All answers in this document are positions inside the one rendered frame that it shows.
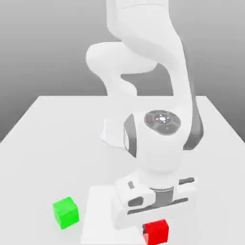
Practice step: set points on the small red cube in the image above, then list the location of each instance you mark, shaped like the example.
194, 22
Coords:
156, 232

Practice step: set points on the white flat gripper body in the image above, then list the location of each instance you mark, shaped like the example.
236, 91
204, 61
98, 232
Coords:
134, 216

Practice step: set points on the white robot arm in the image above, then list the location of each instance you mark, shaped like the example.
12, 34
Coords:
153, 57

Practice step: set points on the small green cube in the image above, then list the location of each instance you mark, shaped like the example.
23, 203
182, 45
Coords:
66, 212

